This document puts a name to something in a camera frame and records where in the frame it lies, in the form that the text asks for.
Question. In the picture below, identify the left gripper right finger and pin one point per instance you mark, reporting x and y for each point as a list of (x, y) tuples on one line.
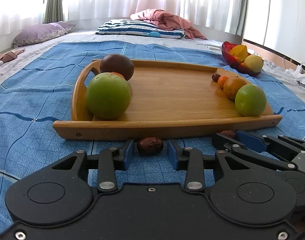
[(240, 192)]

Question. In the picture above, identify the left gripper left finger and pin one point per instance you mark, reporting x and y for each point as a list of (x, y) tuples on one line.
[(65, 189)]

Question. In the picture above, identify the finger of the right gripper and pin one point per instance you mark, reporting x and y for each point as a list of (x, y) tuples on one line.
[(238, 149), (282, 147)]

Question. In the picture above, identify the red date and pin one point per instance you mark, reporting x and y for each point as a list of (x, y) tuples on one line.
[(215, 77), (228, 133), (150, 146)]

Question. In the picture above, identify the orange mandarin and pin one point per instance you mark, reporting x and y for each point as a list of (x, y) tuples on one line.
[(222, 80)]

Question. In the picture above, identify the dark purple fruit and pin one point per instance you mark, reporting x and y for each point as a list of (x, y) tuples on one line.
[(119, 64)]

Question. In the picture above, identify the green apple right side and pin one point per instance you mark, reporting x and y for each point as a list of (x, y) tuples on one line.
[(250, 100)]

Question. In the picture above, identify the green apple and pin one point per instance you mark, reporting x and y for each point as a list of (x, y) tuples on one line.
[(108, 96), (250, 100)]

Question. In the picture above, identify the large orange fruit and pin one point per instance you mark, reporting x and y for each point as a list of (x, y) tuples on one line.
[(232, 85)]

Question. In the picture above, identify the red date on tray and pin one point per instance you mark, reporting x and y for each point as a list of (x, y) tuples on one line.
[(215, 77)]

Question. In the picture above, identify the wooden serving tray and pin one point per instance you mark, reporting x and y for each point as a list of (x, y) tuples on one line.
[(168, 100)]

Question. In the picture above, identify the white cloth at right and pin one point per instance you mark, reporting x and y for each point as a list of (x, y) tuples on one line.
[(296, 74)]

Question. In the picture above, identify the small orange in bowl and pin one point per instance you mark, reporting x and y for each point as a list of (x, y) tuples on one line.
[(238, 59)]

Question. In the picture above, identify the yellow mango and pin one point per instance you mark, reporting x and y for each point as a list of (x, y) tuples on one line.
[(254, 62)]

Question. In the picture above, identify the yellow starfruit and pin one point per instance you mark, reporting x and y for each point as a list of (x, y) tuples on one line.
[(239, 51)]

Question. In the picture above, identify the red glass fruit bowl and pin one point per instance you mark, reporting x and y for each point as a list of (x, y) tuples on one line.
[(234, 61)]

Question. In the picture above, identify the green apple left side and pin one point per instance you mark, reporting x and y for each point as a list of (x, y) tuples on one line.
[(108, 96)]

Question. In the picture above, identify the white sheer curtain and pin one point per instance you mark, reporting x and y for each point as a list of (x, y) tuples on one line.
[(222, 15)]

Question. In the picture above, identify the pink crumpled blanket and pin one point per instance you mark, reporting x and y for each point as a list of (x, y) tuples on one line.
[(167, 21)]

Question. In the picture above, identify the pile of clothes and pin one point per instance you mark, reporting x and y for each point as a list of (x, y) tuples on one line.
[(10, 56)]

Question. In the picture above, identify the blue white striped pillow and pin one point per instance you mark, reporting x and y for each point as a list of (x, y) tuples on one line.
[(137, 28)]

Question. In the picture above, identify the purple pillow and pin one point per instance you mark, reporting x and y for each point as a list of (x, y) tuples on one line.
[(40, 33)]

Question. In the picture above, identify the grey green drape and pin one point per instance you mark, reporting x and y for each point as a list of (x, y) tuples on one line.
[(53, 12)]

